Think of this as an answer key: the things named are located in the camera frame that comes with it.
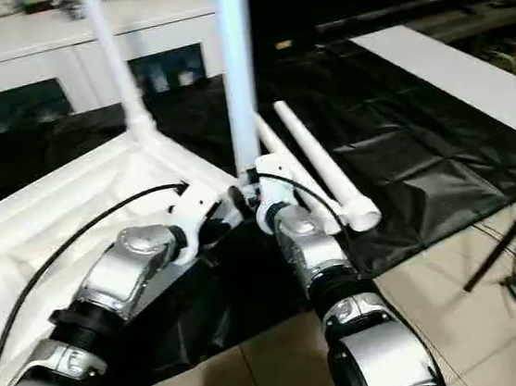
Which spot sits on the white plastic table leg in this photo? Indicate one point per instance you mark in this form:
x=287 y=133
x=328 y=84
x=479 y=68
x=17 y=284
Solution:
x=275 y=142
x=324 y=162
x=238 y=65
x=118 y=69

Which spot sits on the white plastic table top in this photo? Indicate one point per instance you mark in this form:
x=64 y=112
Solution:
x=32 y=218

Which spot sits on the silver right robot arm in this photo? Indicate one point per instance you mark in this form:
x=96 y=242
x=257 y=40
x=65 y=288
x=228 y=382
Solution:
x=321 y=260

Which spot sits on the small yellow label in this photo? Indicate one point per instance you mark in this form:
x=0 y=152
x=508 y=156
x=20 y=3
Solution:
x=284 y=44

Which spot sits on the black work mat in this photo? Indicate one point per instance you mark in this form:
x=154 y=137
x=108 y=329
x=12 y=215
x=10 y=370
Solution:
x=419 y=137

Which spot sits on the white flat board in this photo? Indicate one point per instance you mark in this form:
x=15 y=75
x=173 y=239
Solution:
x=449 y=73

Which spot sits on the black tangled bundle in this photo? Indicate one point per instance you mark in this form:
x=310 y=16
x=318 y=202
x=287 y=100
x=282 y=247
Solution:
x=72 y=11

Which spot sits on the black tripod leg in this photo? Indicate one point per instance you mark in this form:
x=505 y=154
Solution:
x=502 y=246

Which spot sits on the white cabinet with glass doors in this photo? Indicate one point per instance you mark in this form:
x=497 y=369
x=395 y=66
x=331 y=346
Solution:
x=35 y=41

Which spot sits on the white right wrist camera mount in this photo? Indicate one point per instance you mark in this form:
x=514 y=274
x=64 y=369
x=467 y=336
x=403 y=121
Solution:
x=276 y=186

